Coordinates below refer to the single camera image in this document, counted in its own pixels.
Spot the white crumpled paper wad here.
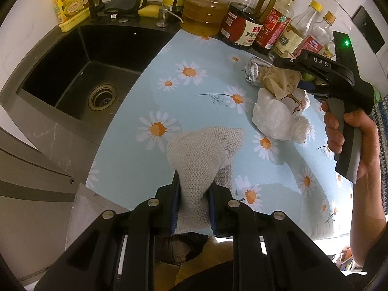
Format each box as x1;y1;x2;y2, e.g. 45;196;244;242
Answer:
292;115;316;144

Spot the white knitted cloth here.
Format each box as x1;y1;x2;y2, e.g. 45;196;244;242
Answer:
167;126;246;234

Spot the aluminium foil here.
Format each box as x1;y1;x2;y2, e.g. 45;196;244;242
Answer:
242;58;263;82

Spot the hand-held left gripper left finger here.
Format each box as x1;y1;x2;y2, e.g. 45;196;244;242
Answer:
33;170;182;291

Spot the beige printed paper wrapper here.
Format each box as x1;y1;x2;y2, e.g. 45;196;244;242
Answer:
262;67;310;114

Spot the metal sink drain strainer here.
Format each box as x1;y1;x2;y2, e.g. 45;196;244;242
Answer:
88;83;118;110

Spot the metal soap dispenser pump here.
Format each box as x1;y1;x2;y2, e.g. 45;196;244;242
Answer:
156;6;172;28

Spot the black kitchen sink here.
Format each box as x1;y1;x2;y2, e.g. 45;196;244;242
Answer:
16;26;175;122

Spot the person's right hand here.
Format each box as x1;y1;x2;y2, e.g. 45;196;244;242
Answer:
321;100;380;181

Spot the blue daisy print mat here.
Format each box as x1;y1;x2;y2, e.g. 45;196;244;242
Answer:
86;32;356;238

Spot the person's right forearm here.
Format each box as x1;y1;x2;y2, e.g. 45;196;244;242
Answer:
348;170;385;269

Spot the white paper towel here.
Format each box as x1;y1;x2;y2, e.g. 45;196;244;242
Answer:
252;89;299;141

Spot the large cooking oil jug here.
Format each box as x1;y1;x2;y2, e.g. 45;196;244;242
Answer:
181;0;232;37

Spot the clear bottle with beige label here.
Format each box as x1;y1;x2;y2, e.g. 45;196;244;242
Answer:
268;0;322;61

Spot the black wall socket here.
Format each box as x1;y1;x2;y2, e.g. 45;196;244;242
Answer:
352;5;385;53

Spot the red label sauce bottle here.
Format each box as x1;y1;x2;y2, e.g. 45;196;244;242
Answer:
253;0;301;56

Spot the yellow dish soap bottle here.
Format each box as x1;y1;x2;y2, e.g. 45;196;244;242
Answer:
51;0;91;32

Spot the grey cabinet front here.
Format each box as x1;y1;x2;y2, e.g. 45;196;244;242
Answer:
0;127;128;276

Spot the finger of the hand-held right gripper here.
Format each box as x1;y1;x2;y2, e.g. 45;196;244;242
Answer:
272;51;304;71
298;80;330;102

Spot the dark soy sauce jug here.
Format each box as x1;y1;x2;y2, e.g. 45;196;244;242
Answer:
219;0;278;50

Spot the yellow sponge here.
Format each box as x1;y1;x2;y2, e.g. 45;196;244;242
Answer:
138;5;161;18

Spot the grey crochet cloth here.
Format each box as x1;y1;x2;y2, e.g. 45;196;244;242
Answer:
368;92;388;119

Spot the clear bottle with red label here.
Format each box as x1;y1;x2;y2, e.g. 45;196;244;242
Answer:
299;11;338;57

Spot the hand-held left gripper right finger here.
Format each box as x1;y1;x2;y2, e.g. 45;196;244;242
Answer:
208;182;355;291

